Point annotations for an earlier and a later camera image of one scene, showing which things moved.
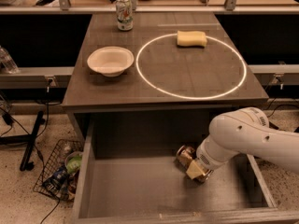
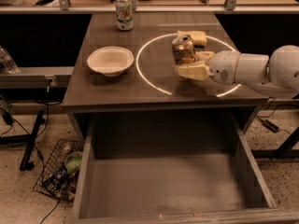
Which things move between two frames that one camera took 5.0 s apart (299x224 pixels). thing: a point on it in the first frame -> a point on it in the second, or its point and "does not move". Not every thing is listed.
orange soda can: (184, 156) -> (183, 49)
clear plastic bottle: (7, 62) does not move
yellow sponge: (189, 37) does not move
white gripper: (204, 155) -> (223, 66)
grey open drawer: (125, 171) does not move
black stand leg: (27, 138) does not move
